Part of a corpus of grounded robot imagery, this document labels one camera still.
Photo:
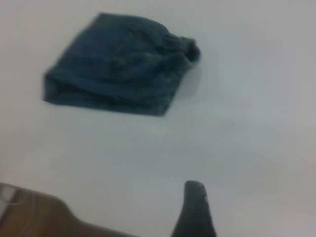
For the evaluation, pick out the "blue denim pants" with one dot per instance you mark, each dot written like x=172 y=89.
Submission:
x=111 y=69

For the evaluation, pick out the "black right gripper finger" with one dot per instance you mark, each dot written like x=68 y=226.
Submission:
x=195 y=214

